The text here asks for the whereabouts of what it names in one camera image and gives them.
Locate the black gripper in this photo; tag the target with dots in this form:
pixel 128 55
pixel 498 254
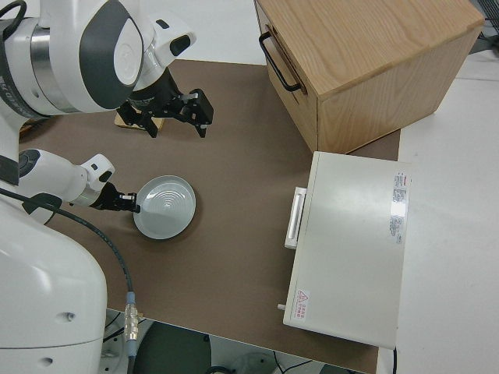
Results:
pixel 160 97
pixel 115 200

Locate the gray round plate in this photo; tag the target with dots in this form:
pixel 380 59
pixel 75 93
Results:
pixel 167 206

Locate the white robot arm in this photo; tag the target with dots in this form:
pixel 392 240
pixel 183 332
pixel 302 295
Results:
pixel 54 175
pixel 47 272

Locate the small wooden block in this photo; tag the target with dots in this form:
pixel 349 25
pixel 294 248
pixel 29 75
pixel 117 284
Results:
pixel 158 124

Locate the brown table mat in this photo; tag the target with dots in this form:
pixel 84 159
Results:
pixel 234 195

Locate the light wooden box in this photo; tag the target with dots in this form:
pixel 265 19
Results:
pixel 370 58

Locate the white toaster oven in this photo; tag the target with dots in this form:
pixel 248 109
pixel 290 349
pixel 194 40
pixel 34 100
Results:
pixel 347 241

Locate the dark round base plate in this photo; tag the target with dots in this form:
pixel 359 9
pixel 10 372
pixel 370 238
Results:
pixel 175 350

